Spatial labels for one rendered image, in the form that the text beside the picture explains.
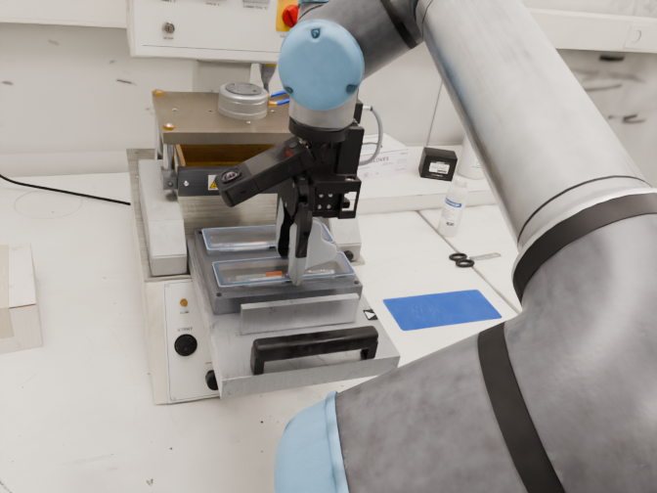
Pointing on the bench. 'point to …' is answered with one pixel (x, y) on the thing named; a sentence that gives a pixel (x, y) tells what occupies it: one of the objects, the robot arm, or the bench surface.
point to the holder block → (231, 300)
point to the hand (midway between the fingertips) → (285, 264)
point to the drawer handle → (313, 345)
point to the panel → (184, 293)
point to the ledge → (416, 189)
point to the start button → (186, 345)
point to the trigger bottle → (467, 166)
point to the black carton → (437, 163)
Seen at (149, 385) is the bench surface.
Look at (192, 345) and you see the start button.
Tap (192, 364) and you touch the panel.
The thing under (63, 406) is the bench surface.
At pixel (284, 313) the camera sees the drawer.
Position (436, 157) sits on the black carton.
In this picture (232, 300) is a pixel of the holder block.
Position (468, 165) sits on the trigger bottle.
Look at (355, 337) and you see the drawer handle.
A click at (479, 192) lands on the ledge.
